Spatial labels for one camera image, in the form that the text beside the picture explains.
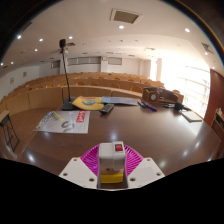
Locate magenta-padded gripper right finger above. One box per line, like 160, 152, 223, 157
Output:
123, 144, 166, 190

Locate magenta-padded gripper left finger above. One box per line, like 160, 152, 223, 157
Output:
59, 143, 101, 190

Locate white charger with red switch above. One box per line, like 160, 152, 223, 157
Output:
97, 141, 127, 175

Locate white poster with red print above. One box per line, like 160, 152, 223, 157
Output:
33, 110, 91, 135

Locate red and blue marker pen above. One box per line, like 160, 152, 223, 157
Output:
141, 100, 158, 112

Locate black gooseneck desk microphone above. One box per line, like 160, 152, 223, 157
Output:
59, 38, 78, 111

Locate black remote control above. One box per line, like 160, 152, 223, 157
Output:
99, 103, 115, 115

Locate yellow folder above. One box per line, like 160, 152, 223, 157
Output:
71, 95, 105, 111

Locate grey notebook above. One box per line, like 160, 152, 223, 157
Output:
179, 110, 203, 123

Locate black desk device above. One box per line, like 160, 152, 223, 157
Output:
163, 101, 193, 112

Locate blue printed booklet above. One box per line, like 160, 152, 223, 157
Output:
100, 96, 141, 106

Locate wooden desk organizer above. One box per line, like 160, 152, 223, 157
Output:
141, 86, 185, 105

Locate wooden auditorium seat rows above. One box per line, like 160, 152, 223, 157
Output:
0, 71, 181, 116

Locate wooden shelf unit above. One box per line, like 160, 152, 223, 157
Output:
210, 107, 224, 141

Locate large bright window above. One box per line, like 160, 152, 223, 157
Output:
149, 56, 211, 118

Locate small ceiling air vent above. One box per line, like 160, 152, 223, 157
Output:
200, 42, 214, 54
20, 21, 34, 33

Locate round ceiling lights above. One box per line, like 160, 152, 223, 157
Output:
0, 23, 214, 66

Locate large square ceiling vent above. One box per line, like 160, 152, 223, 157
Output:
109, 8, 142, 25

